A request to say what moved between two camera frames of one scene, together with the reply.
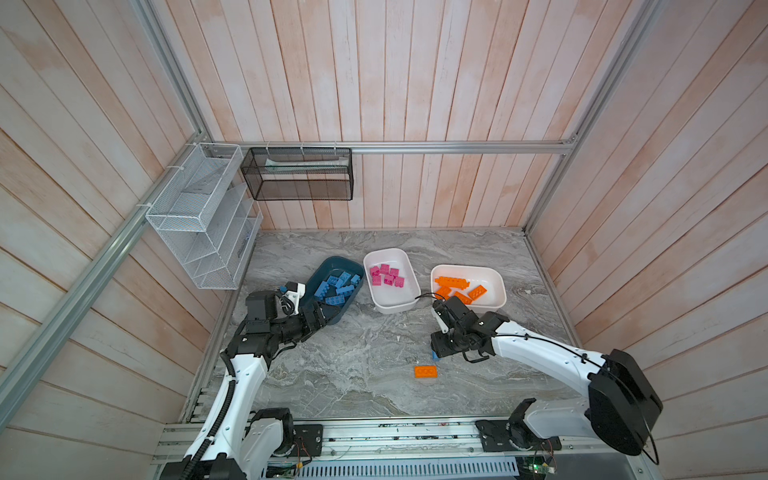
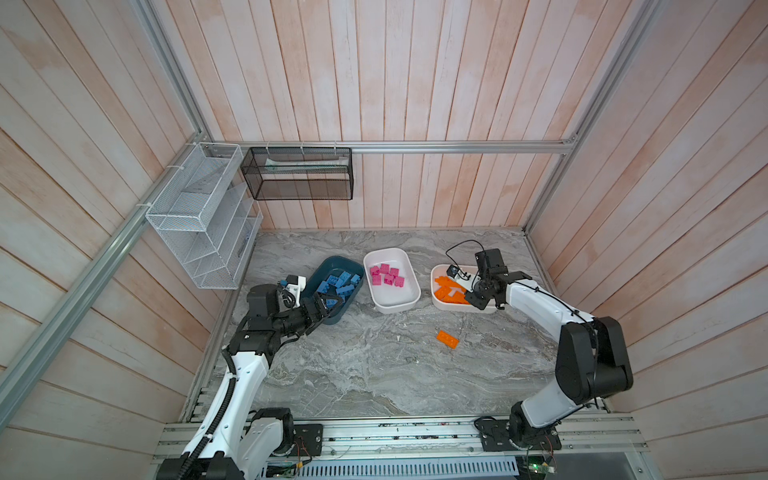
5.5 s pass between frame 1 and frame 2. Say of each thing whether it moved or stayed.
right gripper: moved
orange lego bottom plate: moved
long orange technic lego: stayed
